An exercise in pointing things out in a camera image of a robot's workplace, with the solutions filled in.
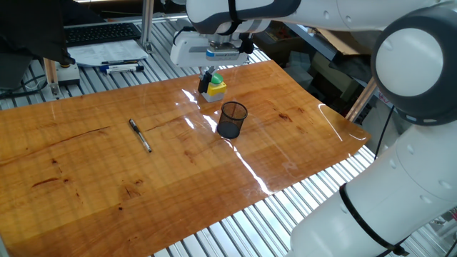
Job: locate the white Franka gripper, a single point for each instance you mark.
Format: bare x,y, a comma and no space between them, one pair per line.
189,50

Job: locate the black and clear pen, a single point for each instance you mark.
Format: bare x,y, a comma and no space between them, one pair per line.
140,135

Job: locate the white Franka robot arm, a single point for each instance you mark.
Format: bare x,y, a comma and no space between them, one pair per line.
392,200

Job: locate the black mesh pen holder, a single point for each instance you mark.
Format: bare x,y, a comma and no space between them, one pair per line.
230,123

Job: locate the thin black pen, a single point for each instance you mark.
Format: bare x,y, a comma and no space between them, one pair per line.
119,62

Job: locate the yellow box green push button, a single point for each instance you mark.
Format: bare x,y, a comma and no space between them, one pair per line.
218,90

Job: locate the white and blue marker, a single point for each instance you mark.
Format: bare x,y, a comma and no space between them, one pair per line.
123,69

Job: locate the white paper stack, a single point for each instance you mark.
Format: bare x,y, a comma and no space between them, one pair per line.
107,51

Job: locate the black computer keyboard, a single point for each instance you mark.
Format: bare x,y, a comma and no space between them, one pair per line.
101,34

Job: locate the white box with black knob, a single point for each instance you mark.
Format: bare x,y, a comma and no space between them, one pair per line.
68,74

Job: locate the brown cardboard sheet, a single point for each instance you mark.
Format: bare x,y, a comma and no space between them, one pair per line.
342,41

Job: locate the glossy wood pattern mat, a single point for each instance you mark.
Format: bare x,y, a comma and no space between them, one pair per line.
107,185

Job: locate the slanted wooden stick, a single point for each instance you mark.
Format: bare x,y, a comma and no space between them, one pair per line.
361,101

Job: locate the black cloth cover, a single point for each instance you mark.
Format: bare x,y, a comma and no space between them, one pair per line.
32,28

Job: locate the upright aluminium profile post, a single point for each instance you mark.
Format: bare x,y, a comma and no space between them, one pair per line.
146,25

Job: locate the wood faced bracket post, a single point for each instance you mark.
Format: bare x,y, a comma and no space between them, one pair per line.
51,76

